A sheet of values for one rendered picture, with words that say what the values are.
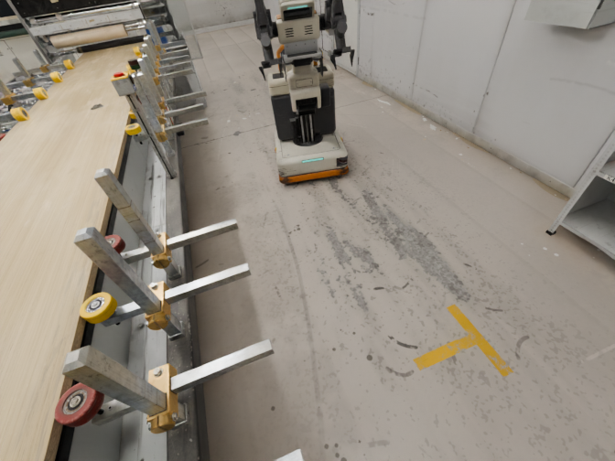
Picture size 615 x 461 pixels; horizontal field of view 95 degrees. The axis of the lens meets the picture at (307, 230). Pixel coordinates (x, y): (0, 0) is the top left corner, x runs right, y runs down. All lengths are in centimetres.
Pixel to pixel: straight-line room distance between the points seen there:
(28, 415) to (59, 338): 17
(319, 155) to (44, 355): 209
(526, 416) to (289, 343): 112
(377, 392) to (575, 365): 95
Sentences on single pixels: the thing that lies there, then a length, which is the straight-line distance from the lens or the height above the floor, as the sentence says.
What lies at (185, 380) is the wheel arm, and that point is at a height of 82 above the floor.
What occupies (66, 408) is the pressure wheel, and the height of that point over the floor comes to 91.
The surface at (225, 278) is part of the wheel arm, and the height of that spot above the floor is 85.
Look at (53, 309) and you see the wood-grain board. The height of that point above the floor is 90.
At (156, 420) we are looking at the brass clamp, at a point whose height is 83.
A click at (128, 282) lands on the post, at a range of 82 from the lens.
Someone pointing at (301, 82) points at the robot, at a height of 85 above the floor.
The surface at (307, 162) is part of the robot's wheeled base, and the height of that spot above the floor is 24.
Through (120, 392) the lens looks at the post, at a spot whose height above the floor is 98.
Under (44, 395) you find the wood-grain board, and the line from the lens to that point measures 92.
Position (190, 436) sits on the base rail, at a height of 70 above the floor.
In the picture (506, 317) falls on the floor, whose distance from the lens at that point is 194.
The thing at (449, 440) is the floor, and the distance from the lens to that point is 161.
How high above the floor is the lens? 153
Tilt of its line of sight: 45 degrees down
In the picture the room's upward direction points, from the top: 8 degrees counter-clockwise
